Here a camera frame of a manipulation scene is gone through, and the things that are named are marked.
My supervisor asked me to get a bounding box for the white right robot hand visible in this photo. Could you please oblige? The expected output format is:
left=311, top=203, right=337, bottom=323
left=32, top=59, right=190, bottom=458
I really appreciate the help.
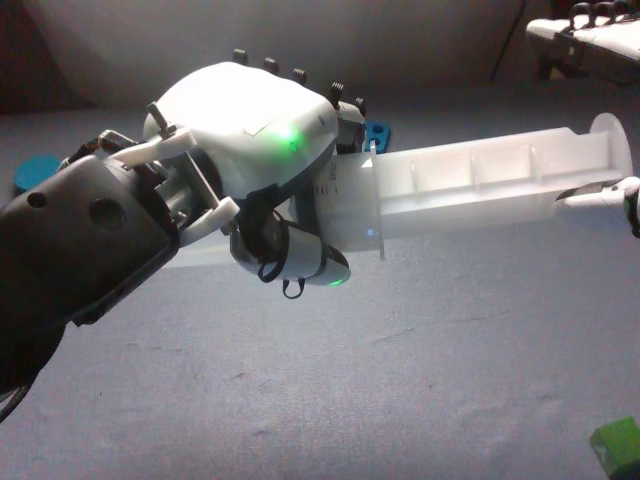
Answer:
left=525, top=0, right=640, bottom=236

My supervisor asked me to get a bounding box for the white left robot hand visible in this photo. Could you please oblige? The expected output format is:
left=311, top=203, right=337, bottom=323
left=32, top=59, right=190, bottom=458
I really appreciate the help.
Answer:
left=142, top=48, right=369, bottom=300

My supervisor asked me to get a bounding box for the large clear plastic syringe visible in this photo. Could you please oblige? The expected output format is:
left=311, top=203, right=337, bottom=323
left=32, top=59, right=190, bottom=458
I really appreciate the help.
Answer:
left=162, top=112, right=634, bottom=274

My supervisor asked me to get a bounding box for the blue square four-hole block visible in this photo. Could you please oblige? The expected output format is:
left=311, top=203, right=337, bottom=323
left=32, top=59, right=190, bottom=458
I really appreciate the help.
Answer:
left=363, top=119, right=393, bottom=154

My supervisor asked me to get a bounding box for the blue round disc block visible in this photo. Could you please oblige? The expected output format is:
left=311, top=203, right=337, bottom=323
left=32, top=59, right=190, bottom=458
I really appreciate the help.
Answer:
left=13, top=155, right=64, bottom=194

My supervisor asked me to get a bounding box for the grey table cloth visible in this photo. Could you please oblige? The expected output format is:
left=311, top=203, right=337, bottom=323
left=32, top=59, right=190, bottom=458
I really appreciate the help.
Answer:
left=0, top=79, right=640, bottom=480

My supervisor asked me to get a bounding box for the green block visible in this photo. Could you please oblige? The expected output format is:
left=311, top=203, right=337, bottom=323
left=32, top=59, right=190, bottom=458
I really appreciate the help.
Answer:
left=588, top=418, right=640, bottom=480

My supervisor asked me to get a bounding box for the thin dark red cable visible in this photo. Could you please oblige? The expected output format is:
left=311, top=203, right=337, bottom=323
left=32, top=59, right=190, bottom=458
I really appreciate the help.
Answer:
left=489, top=0, right=527, bottom=84

